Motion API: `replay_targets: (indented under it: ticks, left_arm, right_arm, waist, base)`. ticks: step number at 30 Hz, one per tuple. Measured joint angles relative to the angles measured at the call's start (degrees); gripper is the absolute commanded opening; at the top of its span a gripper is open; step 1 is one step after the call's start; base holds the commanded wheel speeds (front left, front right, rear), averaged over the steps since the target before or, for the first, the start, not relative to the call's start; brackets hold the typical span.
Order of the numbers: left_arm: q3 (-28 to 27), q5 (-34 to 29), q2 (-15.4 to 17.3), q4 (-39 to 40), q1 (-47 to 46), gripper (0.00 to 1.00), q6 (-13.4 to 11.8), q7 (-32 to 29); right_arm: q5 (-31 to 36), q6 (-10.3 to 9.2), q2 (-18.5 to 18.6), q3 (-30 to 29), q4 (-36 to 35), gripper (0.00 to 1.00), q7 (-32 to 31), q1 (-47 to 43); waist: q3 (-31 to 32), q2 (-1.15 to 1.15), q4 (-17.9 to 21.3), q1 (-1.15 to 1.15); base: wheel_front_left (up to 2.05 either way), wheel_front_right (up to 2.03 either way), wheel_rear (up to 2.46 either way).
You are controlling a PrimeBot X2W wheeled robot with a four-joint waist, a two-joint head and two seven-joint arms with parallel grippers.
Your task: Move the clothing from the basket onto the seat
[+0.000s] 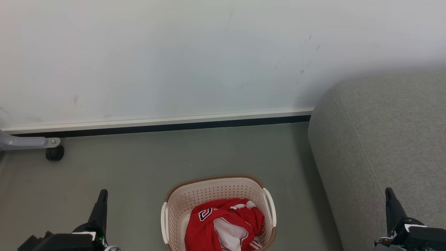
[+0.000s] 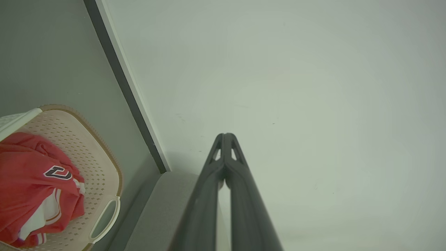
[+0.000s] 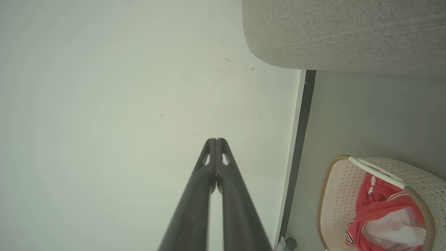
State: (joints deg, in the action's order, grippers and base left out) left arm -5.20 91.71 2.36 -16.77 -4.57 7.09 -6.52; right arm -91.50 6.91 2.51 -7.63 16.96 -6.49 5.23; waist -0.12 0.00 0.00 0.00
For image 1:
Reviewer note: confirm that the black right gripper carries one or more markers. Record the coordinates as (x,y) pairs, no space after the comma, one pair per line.
(421,238)

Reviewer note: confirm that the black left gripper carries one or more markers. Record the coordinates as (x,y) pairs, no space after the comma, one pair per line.
(62,242)

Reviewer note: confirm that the red numbered sports jersey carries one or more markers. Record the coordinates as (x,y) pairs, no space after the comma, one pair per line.
(205,230)

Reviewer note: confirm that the red white-trimmed sports shorts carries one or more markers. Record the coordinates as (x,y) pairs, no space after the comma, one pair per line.
(252,216)

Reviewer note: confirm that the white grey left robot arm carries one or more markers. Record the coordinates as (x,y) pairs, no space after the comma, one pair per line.
(112,249)

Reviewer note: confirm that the grey fabric sofa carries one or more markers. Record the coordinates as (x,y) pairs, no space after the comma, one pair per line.
(376,139)

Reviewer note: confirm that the black caster wheel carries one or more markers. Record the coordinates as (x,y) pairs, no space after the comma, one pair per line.
(55,153)

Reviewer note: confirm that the grey metal furniture leg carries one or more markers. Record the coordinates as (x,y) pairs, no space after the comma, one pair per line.
(24,142)

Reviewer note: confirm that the white and black baseboard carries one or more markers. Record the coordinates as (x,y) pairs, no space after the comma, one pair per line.
(156,122)

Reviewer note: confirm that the cream perforated laundry basket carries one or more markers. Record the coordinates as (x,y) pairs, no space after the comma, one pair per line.
(216,190)

